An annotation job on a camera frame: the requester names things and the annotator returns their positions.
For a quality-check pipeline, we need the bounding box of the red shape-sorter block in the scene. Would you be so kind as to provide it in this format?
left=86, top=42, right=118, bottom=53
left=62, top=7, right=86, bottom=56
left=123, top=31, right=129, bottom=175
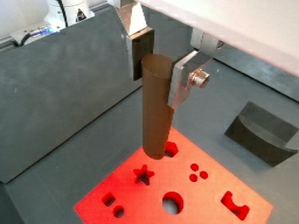
left=75, top=129, right=274, bottom=224

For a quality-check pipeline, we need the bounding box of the grey side panel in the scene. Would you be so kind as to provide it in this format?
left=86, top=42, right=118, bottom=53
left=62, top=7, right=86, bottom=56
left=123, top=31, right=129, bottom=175
left=0, top=6, right=141, bottom=183

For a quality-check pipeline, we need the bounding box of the dark grey curved block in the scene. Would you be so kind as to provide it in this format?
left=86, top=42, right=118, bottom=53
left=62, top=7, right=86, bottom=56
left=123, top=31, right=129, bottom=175
left=226, top=101, right=299, bottom=167

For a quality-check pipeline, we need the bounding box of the dark brown oval peg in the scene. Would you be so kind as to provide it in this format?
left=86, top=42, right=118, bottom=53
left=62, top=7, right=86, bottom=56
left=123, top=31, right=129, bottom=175
left=142, top=53, right=174, bottom=159

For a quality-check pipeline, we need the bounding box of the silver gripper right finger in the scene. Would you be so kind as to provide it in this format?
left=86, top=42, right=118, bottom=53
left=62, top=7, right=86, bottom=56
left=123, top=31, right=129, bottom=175
left=169, top=29, right=225, bottom=109

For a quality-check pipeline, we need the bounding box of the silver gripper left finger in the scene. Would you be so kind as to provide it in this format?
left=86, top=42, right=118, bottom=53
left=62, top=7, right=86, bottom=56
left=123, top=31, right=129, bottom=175
left=117, top=2, right=155, bottom=81

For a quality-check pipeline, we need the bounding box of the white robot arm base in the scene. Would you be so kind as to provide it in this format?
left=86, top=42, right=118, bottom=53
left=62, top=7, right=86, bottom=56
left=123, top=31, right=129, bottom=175
left=45, top=0, right=95, bottom=32

